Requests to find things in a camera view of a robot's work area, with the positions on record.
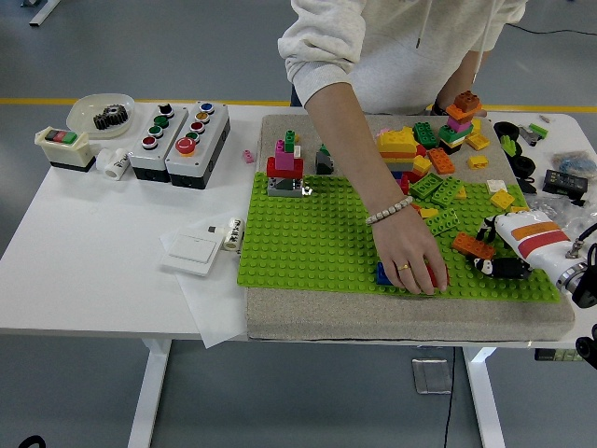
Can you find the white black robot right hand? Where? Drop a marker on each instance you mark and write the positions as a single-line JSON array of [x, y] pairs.
[[531, 235]]

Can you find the person's right hand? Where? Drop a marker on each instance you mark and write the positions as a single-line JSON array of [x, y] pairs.
[[410, 247]]

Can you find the blue square brick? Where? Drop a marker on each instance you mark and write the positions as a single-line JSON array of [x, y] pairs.
[[382, 275]]

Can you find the red square brick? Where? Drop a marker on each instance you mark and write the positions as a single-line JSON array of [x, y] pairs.
[[443, 275]]

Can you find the orange long brick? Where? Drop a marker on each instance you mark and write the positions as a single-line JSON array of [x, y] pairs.
[[471, 245], [441, 162]]

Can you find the green studded baseplate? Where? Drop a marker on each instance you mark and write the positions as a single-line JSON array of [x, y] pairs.
[[303, 242]]

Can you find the person's right forearm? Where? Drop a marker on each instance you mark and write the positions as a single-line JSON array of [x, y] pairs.
[[350, 149]]

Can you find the person's left forearm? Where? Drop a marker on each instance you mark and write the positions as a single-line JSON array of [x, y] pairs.
[[464, 74]]

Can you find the black toy tyre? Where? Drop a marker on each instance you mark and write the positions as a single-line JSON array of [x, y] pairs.
[[498, 128], [517, 164]]

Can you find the green toy plant piece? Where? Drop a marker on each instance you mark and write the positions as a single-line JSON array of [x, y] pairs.
[[511, 147]]

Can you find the grey toy piece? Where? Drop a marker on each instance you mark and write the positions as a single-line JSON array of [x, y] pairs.
[[528, 135]]

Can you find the yellow flat brick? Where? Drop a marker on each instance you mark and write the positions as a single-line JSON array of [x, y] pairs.
[[518, 209], [479, 141]]

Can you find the small yellow brick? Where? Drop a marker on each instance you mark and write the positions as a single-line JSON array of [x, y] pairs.
[[461, 193], [429, 213], [478, 163]]

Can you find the lime green long brick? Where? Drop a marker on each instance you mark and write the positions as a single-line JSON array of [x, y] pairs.
[[443, 221], [448, 191]]

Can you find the clear plastic bags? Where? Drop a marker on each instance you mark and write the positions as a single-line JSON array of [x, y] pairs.
[[569, 210]]

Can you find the yellow square brick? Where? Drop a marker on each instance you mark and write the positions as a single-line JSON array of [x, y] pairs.
[[502, 199], [422, 164]]

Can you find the small black part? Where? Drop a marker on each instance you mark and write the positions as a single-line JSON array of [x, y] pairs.
[[529, 185]]

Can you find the white square tile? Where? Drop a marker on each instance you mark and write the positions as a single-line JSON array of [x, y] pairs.
[[496, 186]]

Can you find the black digital meter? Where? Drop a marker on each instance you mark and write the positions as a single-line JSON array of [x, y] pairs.
[[564, 183]]

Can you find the grey-brown mat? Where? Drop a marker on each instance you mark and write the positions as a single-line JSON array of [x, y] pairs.
[[373, 319]]

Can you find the plastic bag with blue parts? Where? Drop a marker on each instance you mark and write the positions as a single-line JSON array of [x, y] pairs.
[[573, 163]]

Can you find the small lime green brick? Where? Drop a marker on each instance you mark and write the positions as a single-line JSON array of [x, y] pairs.
[[539, 130]]

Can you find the brick tower with yellow top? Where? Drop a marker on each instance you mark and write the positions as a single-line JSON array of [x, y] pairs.
[[396, 142]]

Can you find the dark green long brick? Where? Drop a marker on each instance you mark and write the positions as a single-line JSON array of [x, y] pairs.
[[425, 135]]

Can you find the grey slope brick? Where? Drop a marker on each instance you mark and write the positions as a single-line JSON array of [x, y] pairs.
[[324, 164]]

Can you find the table height control panel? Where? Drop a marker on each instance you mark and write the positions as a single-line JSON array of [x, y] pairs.
[[557, 356]]

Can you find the metal floor socket plate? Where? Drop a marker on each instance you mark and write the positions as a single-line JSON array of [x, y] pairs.
[[431, 375]]

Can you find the brick tower with brown top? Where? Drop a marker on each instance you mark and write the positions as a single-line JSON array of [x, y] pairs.
[[462, 121]]

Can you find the black wristwatch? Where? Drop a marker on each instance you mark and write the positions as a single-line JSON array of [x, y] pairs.
[[437, 108]]

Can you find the brick tower with magenta middle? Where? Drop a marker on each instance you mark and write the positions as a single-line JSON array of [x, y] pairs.
[[284, 165]]

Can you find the white table leg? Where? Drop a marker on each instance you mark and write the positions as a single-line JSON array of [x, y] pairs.
[[485, 401], [149, 396]]

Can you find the small white pipe fitting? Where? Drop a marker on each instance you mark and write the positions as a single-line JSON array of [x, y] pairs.
[[232, 234]]

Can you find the small pink brick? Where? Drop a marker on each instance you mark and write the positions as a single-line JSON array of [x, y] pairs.
[[248, 157]]

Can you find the person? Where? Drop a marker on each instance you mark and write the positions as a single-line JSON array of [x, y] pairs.
[[396, 46]]

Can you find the translucent paper sheet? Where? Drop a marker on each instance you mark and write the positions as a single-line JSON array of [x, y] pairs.
[[210, 308]]

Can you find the grey emergency-stop control box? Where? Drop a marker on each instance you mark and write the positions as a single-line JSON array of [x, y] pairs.
[[196, 163]]

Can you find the grey four-button control box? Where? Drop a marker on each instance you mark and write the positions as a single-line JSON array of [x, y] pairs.
[[149, 161]]

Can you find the white pipe tee fitting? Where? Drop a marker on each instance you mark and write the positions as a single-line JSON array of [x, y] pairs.
[[112, 164]]

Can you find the black metal gear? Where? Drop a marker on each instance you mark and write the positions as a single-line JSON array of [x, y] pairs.
[[111, 117]]

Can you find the white plastic bowl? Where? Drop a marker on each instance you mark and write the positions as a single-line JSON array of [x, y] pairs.
[[84, 114]]

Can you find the white wall switch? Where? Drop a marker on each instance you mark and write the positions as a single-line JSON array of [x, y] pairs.
[[189, 252]]

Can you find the beige red-green switch box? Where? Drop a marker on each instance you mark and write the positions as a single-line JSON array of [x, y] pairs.
[[65, 151]]

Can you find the grey metal frame foot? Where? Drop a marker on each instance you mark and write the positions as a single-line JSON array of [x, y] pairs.
[[44, 13]]

